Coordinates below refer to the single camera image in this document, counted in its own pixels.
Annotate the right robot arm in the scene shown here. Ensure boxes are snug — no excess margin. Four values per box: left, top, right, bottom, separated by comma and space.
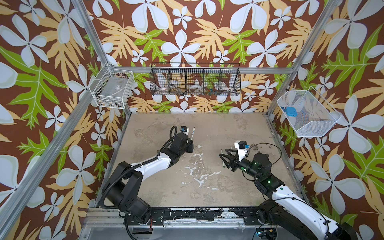
219, 148, 358, 240

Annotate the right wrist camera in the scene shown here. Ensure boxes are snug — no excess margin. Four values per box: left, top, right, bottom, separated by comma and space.
234, 141, 250, 162

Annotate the blue object in basket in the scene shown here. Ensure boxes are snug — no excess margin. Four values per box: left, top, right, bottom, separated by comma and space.
285, 107, 298, 118

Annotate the black wire basket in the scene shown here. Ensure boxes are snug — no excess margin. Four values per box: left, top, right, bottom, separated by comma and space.
149, 63, 242, 96

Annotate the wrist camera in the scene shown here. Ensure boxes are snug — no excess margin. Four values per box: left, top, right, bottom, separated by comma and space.
234, 141, 250, 162
180, 126, 189, 136

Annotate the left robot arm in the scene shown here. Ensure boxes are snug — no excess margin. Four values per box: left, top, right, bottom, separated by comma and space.
100, 129, 194, 224

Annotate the white wire basket left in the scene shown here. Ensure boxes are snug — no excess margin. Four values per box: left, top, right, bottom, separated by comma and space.
90, 64, 135, 109

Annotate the blue capped marker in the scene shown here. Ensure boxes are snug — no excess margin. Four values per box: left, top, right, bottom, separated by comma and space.
190, 127, 196, 140

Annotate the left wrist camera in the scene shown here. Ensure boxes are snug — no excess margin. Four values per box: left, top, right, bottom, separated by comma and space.
180, 126, 189, 136

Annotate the white mesh basket right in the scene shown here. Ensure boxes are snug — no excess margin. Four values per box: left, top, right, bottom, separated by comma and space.
277, 87, 342, 138

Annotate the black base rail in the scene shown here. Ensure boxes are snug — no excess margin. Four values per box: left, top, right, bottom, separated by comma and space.
143, 207, 277, 226

